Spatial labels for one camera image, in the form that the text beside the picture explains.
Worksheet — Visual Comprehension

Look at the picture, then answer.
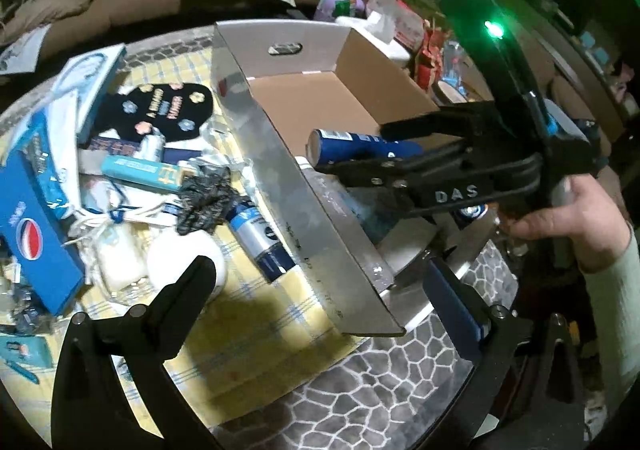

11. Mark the person's right hand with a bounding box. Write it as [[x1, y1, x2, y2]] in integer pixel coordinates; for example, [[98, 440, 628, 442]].
[[500, 176, 632, 277]]

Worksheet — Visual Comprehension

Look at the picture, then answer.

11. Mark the white face mask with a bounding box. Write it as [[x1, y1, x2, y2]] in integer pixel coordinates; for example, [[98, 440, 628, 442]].
[[20, 90, 121, 231]]

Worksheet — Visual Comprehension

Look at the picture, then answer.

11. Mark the printed paper sheet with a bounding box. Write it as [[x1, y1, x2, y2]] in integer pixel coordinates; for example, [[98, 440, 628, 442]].
[[0, 24, 52, 75]]

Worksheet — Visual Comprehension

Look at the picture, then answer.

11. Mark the person's right forearm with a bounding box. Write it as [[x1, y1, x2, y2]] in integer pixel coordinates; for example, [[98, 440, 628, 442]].
[[581, 229, 640, 433]]

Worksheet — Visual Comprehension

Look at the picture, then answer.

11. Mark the red white packaging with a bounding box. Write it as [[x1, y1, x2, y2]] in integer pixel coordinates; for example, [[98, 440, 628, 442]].
[[365, 0, 453, 91]]

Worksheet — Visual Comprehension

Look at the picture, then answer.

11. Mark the patterned fabric scrunchie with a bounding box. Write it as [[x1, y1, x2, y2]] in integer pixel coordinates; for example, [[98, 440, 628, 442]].
[[176, 164, 242, 237]]

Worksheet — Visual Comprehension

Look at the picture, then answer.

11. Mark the white blue headset box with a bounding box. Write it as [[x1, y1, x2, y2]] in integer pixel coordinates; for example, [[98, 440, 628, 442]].
[[52, 43, 127, 141]]

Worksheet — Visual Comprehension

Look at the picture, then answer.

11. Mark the grey pebble-patterned desktop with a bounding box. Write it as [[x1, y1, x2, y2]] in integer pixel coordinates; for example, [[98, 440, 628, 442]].
[[0, 27, 531, 450]]

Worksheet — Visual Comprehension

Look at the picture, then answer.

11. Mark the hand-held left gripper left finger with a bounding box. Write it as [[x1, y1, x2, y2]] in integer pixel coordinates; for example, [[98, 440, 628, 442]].
[[52, 255, 227, 450]]

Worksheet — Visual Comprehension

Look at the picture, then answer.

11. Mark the dark blue spray can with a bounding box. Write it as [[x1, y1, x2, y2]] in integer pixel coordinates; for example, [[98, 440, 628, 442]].
[[306, 128, 427, 169]]

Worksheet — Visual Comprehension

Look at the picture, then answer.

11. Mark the purple green ball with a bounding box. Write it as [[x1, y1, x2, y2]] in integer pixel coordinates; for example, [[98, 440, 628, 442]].
[[314, 0, 367, 23]]

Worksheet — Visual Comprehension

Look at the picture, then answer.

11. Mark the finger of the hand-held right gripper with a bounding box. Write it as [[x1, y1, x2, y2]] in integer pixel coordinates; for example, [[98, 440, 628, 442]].
[[380, 98, 507, 141], [315, 145, 547, 219]]

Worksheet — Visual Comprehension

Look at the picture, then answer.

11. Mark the black flower-print sock card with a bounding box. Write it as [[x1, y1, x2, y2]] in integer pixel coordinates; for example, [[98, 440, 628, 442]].
[[96, 82, 217, 147]]

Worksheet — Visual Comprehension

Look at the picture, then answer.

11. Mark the teal long box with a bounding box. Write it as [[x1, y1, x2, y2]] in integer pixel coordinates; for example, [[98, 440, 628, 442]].
[[100, 155, 197, 191]]

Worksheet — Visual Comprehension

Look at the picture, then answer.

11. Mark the silver cardboard box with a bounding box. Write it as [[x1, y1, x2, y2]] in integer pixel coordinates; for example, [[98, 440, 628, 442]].
[[210, 20, 453, 337]]

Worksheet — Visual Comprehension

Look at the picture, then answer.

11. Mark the blue long carton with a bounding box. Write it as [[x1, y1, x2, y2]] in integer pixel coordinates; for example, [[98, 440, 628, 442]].
[[0, 149, 86, 317]]

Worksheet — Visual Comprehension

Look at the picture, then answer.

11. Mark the yellow plaid tablecloth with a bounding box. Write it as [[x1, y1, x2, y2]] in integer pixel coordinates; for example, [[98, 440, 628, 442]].
[[0, 50, 391, 411]]

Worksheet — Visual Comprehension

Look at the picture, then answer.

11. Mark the clear bag of white contents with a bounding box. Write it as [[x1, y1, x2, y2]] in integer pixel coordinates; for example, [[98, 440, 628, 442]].
[[94, 224, 151, 291]]

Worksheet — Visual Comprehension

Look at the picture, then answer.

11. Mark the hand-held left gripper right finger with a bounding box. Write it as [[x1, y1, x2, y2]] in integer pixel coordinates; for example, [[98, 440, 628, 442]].
[[422, 254, 587, 450]]

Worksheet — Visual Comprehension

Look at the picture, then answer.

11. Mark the blue grey spray can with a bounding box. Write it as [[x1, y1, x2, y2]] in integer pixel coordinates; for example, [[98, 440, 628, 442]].
[[225, 199, 297, 283]]

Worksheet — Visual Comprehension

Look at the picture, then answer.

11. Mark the white round case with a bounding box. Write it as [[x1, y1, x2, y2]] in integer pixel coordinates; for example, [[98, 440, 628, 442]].
[[147, 232, 227, 297]]

